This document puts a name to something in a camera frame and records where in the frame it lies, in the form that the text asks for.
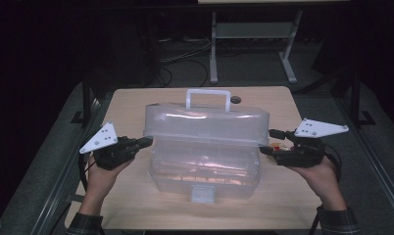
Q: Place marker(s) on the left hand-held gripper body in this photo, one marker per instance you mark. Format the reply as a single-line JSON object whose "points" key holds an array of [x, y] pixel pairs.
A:
{"points": [[115, 151]]}

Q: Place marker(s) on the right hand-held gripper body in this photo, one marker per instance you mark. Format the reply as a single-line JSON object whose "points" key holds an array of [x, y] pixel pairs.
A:
{"points": [[304, 151]]}

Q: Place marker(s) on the small red and yellow item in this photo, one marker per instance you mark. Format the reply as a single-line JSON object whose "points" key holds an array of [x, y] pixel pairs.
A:
{"points": [[278, 146]]}

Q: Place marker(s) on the clear plastic storage box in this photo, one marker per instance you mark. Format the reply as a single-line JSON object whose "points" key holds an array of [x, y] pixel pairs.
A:
{"points": [[205, 130]]}

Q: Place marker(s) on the person's right hand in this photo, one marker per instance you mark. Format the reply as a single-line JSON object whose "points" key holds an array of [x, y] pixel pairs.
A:
{"points": [[319, 179]]}

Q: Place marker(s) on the person's left hand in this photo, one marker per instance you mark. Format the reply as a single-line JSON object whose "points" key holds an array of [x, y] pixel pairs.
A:
{"points": [[103, 181]]}

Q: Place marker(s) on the black metal stand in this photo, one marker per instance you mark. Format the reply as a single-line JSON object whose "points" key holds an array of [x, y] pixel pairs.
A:
{"points": [[86, 98], [356, 98]]}

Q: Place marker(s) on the black tape strip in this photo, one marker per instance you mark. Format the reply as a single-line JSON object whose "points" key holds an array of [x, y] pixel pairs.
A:
{"points": [[74, 198]]}

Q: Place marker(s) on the aluminium frame rail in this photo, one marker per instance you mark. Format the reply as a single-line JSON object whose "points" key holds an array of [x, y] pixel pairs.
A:
{"points": [[58, 182], [374, 156]]}

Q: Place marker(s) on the grey metal desk frame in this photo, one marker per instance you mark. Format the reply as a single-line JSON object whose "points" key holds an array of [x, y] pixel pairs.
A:
{"points": [[254, 30]]}

